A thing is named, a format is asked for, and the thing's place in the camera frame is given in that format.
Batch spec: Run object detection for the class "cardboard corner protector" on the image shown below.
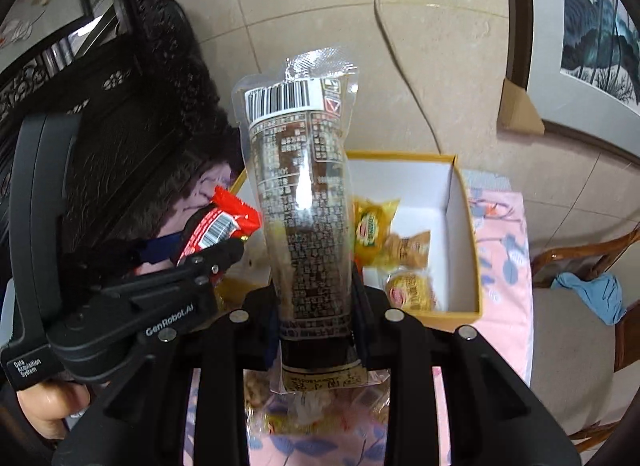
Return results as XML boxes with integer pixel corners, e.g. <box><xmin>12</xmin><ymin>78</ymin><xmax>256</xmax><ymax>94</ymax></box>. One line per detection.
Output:
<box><xmin>496</xmin><ymin>78</ymin><xmax>546</xmax><ymax>135</ymax></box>

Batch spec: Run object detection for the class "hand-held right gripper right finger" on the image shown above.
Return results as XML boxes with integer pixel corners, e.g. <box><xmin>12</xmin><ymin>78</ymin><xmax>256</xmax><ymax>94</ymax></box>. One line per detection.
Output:
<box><xmin>350</xmin><ymin>266</ymin><xmax>581</xmax><ymax>466</ymax></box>

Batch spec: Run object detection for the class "yellow cake packet green label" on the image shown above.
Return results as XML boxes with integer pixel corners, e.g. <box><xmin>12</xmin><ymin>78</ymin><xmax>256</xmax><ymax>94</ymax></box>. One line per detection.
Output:
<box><xmin>350</xmin><ymin>197</ymin><xmax>401</xmax><ymax>267</ymax></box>

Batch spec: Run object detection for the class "pile of assorted snacks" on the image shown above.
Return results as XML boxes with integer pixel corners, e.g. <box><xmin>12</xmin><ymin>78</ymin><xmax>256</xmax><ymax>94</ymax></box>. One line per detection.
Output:
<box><xmin>242</xmin><ymin>368</ymin><xmax>391</xmax><ymax>439</ymax></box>

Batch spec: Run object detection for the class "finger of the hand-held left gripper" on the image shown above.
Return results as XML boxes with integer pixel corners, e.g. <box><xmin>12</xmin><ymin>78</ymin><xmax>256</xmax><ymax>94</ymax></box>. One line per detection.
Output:
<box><xmin>172</xmin><ymin>238</ymin><xmax>246</xmax><ymax>287</ymax></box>

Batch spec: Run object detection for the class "red sausage packet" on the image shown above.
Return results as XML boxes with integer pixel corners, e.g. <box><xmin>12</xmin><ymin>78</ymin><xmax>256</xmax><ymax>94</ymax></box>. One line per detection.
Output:
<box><xmin>172</xmin><ymin>185</ymin><xmax>263</xmax><ymax>287</ymax></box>

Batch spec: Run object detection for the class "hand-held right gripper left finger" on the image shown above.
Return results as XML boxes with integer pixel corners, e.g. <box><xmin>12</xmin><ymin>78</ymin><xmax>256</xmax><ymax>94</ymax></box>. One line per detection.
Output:
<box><xmin>52</xmin><ymin>286</ymin><xmax>281</xmax><ymax>466</ymax></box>

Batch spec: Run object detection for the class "round bread packet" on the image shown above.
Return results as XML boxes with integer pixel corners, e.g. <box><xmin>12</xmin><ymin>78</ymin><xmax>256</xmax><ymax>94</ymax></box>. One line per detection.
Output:
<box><xmin>384</xmin><ymin>268</ymin><xmax>441</xmax><ymax>311</ymax></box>

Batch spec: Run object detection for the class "wooden round-back chair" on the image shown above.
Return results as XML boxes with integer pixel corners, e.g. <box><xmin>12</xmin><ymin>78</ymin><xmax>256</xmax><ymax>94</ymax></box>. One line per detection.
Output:
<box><xmin>530</xmin><ymin>223</ymin><xmax>640</xmax><ymax>447</ymax></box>

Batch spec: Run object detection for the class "framed lotus ink painting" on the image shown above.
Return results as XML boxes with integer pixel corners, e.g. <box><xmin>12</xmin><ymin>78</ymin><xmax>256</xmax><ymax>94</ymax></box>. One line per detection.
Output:
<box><xmin>500</xmin><ymin>0</ymin><xmax>640</xmax><ymax>167</ymax></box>

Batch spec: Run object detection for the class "flower painted inset panel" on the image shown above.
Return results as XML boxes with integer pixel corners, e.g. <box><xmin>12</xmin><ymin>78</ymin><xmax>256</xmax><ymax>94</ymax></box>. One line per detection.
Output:
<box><xmin>0</xmin><ymin>0</ymin><xmax>93</xmax><ymax>64</ymax></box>

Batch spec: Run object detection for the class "grey power cable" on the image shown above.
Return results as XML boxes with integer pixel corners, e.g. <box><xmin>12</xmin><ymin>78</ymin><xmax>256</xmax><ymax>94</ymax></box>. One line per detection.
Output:
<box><xmin>372</xmin><ymin>0</ymin><xmax>443</xmax><ymax>154</ymax></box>

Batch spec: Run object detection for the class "dark carved wooden bench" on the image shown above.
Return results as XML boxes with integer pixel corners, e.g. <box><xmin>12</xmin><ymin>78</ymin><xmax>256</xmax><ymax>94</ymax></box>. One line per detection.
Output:
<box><xmin>0</xmin><ymin>0</ymin><xmax>246</xmax><ymax>297</ymax></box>

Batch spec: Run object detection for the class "person's left hand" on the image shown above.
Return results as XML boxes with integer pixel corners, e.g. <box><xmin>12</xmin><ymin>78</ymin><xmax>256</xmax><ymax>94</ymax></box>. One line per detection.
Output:
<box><xmin>17</xmin><ymin>382</ymin><xmax>91</xmax><ymax>441</ymax></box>

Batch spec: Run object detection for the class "yellow cardboard box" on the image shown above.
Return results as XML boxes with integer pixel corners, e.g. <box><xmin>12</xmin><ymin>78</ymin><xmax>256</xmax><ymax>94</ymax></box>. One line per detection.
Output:
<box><xmin>220</xmin><ymin>150</ymin><xmax>483</xmax><ymax>327</ymax></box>

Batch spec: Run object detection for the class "black sausage packet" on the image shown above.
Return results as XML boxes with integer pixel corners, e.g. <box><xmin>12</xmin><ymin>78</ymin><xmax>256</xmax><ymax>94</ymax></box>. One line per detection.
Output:
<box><xmin>232</xmin><ymin>46</ymin><xmax>391</xmax><ymax>397</ymax></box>

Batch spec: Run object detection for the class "small brown pastry packet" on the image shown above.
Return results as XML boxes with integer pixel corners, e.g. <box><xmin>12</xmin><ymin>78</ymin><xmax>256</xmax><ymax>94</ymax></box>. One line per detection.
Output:
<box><xmin>385</xmin><ymin>230</ymin><xmax>432</xmax><ymax>271</ymax></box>

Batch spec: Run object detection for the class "pink floral tablecloth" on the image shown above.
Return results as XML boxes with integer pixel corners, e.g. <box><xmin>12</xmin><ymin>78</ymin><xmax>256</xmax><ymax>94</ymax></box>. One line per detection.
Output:
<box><xmin>135</xmin><ymin>161</ymin><xmax>533</xmax><ymax>466</ymax></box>

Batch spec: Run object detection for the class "blue cloth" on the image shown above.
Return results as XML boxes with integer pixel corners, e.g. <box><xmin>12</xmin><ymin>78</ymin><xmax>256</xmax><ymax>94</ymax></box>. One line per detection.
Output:
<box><xmin>551</xmin><ymin>272</ymin><xmax>626</xmax><ymax>325</ymax></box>

